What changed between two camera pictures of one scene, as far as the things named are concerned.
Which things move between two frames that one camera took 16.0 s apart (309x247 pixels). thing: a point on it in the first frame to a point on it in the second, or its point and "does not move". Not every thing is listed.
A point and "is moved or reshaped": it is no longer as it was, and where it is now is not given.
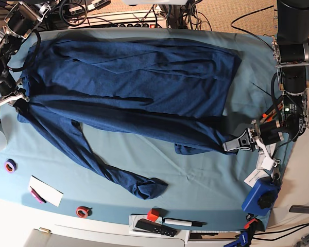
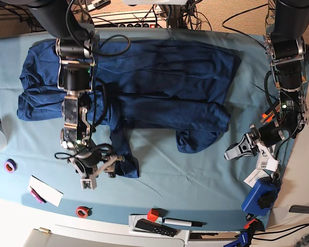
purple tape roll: x=11 y=165 does not move
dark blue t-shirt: x=174 y=91 is moved or reshaped
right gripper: x=245 y=141 to x=247 y=146
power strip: x=151 y=19 does not move
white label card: x=254 y=176 does not move
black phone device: x=302 y=209 does not move
